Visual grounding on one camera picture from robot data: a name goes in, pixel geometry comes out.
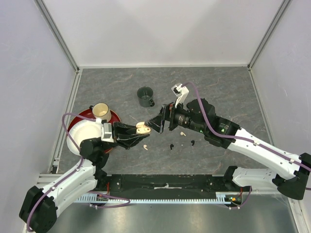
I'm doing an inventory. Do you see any white ceramic plate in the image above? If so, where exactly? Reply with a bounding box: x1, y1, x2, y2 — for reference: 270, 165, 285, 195
69, 120, 101, 146

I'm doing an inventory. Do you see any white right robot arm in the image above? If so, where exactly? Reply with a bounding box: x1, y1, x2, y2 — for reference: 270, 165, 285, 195
145, 99, 311, 200

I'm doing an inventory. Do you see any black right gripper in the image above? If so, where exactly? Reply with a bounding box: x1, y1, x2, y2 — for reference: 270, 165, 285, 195
145, 97, 207, 134

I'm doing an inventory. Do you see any red round tray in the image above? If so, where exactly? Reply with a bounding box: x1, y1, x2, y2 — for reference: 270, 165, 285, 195
67, 109, 121, 154

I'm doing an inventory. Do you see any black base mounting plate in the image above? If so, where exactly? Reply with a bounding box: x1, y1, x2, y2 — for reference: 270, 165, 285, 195
97, 173, 234, 200

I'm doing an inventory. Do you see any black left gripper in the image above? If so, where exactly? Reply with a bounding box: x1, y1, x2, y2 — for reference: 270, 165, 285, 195
102, 121, 150, 151

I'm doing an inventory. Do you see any dark green mug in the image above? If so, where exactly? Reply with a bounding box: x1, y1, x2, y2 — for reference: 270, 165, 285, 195
137, 86, 155, 107

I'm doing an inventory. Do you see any white slotted cable duct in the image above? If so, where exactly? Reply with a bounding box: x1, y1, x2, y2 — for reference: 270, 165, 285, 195
74, 193, 242, 205

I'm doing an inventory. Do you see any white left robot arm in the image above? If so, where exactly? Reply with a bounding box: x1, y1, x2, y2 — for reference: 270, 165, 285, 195
19, 120, 151, 233

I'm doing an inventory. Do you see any beige ceramic cup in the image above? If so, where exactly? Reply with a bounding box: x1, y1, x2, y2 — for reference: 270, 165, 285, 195
92, 103, 111, 122

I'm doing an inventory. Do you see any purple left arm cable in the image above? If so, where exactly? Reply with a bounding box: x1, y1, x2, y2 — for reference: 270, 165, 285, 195
26, 113, 103, 233

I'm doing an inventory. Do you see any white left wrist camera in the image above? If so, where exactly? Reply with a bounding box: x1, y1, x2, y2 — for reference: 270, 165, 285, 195
101, 123, 114, 143

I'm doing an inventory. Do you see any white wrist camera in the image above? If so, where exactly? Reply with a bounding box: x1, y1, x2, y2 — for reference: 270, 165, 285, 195
101, 123, 114, 143
171, 83, 189, 108

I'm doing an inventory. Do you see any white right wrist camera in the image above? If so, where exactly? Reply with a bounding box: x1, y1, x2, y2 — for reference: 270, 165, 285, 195
171, 83, 189, 108

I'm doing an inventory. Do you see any beige earbuds charging case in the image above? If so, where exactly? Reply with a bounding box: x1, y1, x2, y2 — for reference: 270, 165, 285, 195
136, 122, 151, 134

